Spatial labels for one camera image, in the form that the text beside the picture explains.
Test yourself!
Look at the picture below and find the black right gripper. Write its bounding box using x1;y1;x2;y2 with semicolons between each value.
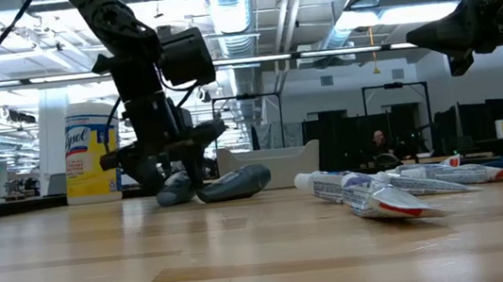
401;0;503;82

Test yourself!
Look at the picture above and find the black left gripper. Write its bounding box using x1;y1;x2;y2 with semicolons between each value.
92;85;235;203

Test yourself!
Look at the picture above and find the grey travel bottle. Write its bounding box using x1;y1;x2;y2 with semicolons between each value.
193;160;275;206
154;169;199;208

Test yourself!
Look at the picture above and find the white travel toothpaste tube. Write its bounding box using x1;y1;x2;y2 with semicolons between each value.
438;152;463;170
293;166;352;209
376;159;484;203
339;161;452;229
394;152;503;194

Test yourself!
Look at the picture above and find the Lysol wipes canister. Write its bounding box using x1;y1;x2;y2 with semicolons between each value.
56;97;129;207

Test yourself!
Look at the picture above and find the black monitor row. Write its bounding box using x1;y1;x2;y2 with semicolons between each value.
430;96;503;152

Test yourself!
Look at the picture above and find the light grey plastic bin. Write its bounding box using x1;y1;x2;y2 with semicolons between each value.
214;137;325;197

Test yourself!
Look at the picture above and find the long ceiling light bar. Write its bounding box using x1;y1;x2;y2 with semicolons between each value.
211;36;413;73

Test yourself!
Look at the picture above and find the person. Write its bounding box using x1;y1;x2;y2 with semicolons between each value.
366;127;395;161

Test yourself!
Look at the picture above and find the black partition panel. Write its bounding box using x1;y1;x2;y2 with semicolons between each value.
300;101;426;176

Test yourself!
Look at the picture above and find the black aluminium table frame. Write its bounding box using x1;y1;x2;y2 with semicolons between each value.
118;146;474;205

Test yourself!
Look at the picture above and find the black gantry frame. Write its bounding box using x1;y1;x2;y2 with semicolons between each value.
360;77;436;148
210;90;287;156

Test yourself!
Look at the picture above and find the yellow hanging cord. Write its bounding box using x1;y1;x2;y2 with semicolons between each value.
366;25;381;76

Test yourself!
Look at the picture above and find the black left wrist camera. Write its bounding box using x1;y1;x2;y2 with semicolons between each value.
157;25;218;91

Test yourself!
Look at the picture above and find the black arched bracket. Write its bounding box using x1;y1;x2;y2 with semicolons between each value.
371;150;406;174

